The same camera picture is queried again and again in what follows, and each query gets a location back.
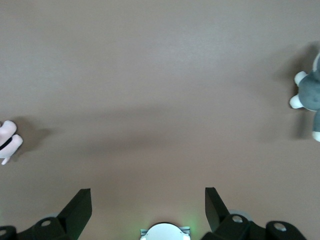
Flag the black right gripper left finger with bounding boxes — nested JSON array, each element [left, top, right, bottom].
[[0, 188, 93, 240]]

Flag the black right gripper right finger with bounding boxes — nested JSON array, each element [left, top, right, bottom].
[[201, 186, 308, 240]]

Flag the light pink dog plush toy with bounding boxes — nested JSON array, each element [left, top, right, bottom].
[[0, 120, 24, 166]]

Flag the grey husky plush toy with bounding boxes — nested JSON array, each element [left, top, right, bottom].
[[289, 51, 320, 143]]

